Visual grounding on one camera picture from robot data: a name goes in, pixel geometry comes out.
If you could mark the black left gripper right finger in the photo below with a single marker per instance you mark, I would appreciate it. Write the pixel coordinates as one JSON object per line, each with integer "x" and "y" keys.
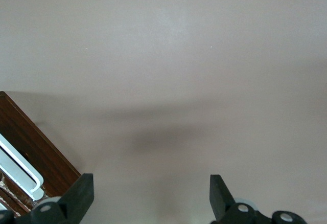
{"x": 224, "y": 203}

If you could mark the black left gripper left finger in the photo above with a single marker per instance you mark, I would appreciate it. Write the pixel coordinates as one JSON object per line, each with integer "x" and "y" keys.
{"x": 74, "y": 201}

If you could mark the dark brown wooden drawer cabinet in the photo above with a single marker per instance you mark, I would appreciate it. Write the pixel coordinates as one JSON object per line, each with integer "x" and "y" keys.
{"x": 28, "y": 142}

